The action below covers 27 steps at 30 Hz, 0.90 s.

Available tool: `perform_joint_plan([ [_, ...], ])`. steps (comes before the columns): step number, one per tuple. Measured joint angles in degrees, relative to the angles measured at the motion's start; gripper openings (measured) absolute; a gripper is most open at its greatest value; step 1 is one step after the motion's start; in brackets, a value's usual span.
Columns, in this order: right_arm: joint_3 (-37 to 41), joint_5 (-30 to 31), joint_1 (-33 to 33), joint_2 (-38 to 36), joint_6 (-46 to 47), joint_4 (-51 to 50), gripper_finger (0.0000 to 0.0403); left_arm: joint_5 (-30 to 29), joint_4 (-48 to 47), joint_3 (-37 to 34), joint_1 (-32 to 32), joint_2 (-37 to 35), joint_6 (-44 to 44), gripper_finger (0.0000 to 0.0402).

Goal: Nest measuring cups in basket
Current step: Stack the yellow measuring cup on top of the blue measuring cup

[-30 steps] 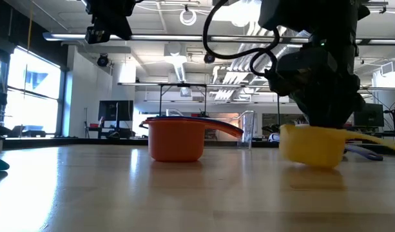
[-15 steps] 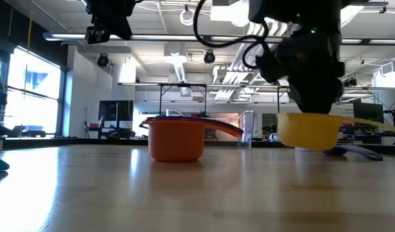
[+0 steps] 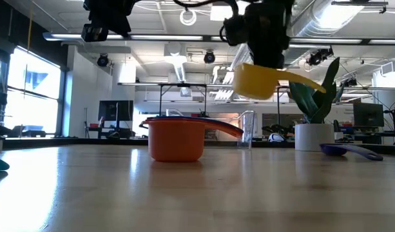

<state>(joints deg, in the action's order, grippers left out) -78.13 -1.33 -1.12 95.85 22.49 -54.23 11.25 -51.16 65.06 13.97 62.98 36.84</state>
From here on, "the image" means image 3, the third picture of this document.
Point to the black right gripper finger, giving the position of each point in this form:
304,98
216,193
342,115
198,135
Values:
268,59

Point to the yellow measuring cup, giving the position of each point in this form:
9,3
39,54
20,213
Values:
253,83

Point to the blue measuring cup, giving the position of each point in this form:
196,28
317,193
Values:
174,118

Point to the purple measuring cup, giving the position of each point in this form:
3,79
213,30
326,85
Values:
332,149

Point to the orange measuring cup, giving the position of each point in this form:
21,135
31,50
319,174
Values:
176,141

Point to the clear plastic basket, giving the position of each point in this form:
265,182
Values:
247,129

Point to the black ceiling spotlight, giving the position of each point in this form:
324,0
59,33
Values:
209,57
102,60

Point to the green leafy plant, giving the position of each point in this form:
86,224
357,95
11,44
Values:
319,103

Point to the white plant pot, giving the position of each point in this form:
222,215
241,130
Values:
314,138

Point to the black computer monitor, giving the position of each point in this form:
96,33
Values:
368,114
115,110

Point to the black background desk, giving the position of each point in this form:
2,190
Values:
118,132

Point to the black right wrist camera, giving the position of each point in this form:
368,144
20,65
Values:
234,30

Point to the black background frame stand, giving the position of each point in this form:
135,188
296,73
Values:
184,84

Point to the black table frame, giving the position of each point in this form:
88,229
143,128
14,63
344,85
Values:
55,143

